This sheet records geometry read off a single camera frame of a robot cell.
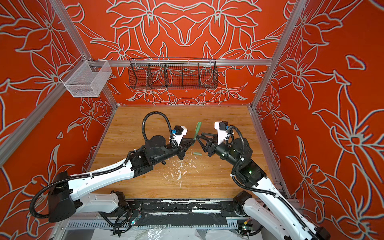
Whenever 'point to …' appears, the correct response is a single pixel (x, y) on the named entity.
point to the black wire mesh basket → (172, 73)
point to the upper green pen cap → (197, 153)
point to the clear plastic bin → (86, 78)
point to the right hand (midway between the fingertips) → (197, 136)
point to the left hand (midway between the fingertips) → (194, 138)
